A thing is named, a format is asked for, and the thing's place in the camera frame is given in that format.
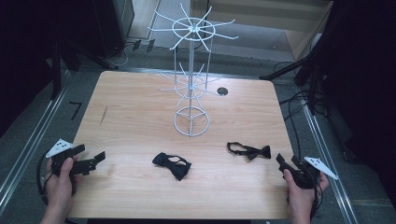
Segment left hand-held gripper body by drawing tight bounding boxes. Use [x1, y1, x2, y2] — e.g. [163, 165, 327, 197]
[45, 138, 96, 175]

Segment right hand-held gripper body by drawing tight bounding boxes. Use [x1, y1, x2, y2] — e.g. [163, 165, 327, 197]
[284, 156, 339, 190]

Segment black bow tie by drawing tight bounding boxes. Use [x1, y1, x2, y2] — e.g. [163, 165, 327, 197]
[226, 141, 272, 161]
[151, 151, 192, 182]

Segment white wire display rack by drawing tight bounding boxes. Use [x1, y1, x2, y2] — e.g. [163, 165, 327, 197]
[148, 2, 239, 137]

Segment person's right hand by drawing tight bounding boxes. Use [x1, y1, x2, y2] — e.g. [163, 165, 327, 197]
[283, 170, 330, 208]

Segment person's left hand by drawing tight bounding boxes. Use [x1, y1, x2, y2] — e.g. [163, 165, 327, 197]
[45, 156, 80, 211]

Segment black metal stand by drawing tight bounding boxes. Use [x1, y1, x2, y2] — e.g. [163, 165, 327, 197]
[259, 27, 335, 117]
[49, 34, 120, 101]

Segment wooden furniture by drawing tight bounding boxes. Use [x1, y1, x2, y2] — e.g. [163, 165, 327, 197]
[190, 0, 334, 63]

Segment dark cabinet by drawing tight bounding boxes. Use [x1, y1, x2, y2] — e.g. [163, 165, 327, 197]
[92, 0, 135, 59]

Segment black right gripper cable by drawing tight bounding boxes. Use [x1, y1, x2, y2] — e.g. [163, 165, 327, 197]
[310, 176, 325, 219]

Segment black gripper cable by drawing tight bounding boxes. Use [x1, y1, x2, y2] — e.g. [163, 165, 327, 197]
[36, 152, 53, 206]
[310, 176, 325, 219]

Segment aluminium floor rail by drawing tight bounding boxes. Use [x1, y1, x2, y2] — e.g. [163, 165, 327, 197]
[299, 99, 360, 224]
[0, 70, 72, 216]

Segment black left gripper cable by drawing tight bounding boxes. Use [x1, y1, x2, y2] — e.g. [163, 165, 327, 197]
[36, 152, 53, 206]

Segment black floor cables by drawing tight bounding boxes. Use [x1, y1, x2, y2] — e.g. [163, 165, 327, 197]
[277, 90, 316, 162]

